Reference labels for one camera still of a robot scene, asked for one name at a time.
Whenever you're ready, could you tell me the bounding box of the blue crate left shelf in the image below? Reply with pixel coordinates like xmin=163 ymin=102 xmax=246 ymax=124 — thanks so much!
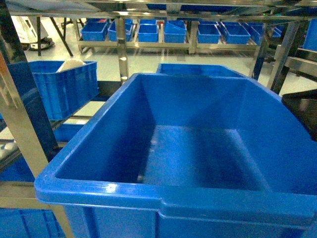
xmin=0 ymin=60 xmax=99 ymax=120

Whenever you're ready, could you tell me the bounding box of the large open blue bin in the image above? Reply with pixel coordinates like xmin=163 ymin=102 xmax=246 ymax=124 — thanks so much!
xmin=35 ymin=74 xmax=317 ymax=238

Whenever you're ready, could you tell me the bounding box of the blue bin behind front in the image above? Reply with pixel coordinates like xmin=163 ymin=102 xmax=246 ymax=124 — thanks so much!
xmin=157 ymin=63 xmax=246 ymax=78

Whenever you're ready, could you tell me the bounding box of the far steel rack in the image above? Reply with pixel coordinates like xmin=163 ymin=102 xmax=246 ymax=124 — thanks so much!
xmin=71 ymin=14 xmax=288 ymax=56

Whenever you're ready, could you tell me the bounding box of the white object in crate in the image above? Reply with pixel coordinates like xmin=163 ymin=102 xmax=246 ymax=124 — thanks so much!
xmin=56 ymin=58 xmax=86 ymax=73

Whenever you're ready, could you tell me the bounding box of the steel shelf upright post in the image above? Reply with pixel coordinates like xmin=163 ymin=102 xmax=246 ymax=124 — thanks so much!
xmin=0 ymin=0 xmax=75 ymax=238

